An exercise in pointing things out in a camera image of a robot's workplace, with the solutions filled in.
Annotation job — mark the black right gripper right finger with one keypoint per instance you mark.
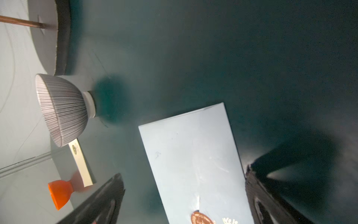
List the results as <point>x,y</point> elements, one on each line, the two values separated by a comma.
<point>267,207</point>

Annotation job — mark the cream envelope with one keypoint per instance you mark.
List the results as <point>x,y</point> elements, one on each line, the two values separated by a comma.
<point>80,162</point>

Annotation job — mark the dark jewelry stand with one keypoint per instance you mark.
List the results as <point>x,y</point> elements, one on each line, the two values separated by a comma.
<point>50,26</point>

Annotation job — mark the light blue envelope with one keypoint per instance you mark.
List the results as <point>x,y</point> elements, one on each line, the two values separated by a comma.
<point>196,167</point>

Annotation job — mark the orange plastic bowl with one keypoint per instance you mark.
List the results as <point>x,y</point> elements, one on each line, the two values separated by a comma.
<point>60,192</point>

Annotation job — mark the striped ceramic bowl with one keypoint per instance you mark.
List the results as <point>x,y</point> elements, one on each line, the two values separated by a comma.
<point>66,109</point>

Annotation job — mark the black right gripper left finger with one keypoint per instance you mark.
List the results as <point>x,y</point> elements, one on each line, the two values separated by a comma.
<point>102,207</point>

